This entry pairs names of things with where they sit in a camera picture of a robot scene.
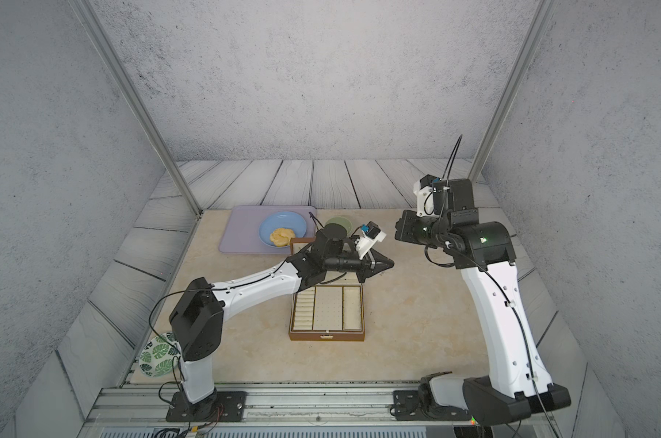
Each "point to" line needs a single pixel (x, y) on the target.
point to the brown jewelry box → (326, 312)
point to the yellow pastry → (282, 236)
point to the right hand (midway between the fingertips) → (396, 223)
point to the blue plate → (283, 219)
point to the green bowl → (341, 221)
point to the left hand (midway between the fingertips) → (396, 267)
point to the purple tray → (242, 234)
